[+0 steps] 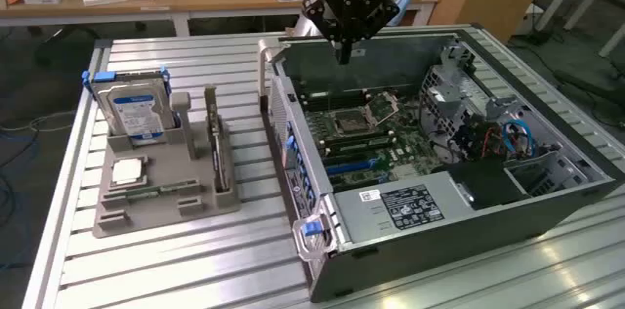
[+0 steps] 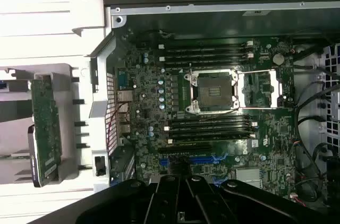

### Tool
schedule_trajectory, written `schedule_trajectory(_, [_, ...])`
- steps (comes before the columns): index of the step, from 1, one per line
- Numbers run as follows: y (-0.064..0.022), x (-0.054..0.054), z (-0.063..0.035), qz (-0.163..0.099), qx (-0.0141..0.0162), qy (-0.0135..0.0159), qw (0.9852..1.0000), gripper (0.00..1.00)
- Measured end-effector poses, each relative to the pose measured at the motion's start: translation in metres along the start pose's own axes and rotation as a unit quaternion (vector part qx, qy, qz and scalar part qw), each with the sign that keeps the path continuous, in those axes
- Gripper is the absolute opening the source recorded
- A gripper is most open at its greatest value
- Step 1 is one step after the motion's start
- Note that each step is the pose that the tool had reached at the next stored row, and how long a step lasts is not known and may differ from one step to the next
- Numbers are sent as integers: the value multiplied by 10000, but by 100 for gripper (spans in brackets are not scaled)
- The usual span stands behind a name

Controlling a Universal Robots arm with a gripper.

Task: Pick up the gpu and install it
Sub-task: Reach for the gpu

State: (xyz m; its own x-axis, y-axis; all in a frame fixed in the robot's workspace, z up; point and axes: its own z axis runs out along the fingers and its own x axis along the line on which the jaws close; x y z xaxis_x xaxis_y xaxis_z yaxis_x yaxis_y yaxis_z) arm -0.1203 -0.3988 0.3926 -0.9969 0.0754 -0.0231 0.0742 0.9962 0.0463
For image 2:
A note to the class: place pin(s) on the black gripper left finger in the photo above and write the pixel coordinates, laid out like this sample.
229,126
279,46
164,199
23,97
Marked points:
164,202

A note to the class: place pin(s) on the black open PC case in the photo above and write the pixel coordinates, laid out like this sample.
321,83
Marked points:
212,26

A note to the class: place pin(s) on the thin metal locking lever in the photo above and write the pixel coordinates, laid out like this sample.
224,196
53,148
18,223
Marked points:
191,75

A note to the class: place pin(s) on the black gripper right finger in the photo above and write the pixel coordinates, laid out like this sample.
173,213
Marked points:
210,205

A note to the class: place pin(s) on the RAM slot white clips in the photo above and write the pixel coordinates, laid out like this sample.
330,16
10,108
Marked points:
172,141
204,45
204,57
210,125

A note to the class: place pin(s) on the blue expansion slot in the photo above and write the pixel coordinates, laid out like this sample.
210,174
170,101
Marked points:
202,159

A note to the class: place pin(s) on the black plastic shroud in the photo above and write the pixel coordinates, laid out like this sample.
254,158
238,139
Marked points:
334,168

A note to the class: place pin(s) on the RAM slot black clips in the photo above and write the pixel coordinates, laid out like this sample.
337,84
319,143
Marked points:
204,64
210,119
204,51
210,132

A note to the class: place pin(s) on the grey parts rack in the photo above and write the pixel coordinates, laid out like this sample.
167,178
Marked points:
69,160

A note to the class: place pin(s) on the silver coin battery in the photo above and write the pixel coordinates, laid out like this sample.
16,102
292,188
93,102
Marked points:
278,59

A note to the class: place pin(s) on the silver socket cover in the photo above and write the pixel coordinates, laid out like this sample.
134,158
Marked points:
276,86

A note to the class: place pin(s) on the perforated metal drive cage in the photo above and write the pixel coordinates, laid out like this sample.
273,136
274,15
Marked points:
332,62

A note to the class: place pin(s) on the long black expansion slot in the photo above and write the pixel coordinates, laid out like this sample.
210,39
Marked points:
186,148

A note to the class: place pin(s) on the silver chipset heat sink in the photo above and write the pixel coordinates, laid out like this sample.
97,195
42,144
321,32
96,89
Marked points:
247,175

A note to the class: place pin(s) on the green motherboard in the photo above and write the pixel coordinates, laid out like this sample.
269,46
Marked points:
148,117

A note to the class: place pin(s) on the CPU socket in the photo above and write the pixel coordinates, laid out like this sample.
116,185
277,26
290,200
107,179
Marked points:
212,91

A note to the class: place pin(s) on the teal port block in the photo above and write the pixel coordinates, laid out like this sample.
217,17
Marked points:
125,78

